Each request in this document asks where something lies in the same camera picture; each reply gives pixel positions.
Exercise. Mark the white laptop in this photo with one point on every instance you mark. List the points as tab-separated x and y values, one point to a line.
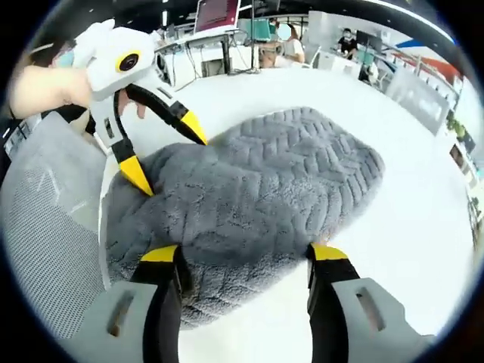
217	15

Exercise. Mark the grey towel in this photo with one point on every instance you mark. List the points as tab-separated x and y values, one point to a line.
257	196

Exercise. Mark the black laptop stand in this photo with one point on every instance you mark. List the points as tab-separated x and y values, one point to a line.
225	53

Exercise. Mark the green leafy plant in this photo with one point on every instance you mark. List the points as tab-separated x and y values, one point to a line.
455	126

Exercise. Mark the person's left hand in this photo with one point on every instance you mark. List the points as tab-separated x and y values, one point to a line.
49	89

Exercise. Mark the person's head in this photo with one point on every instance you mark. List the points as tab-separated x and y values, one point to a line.
64	58

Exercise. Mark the grey mesh office chair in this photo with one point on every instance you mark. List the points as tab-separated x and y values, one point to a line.
49	211

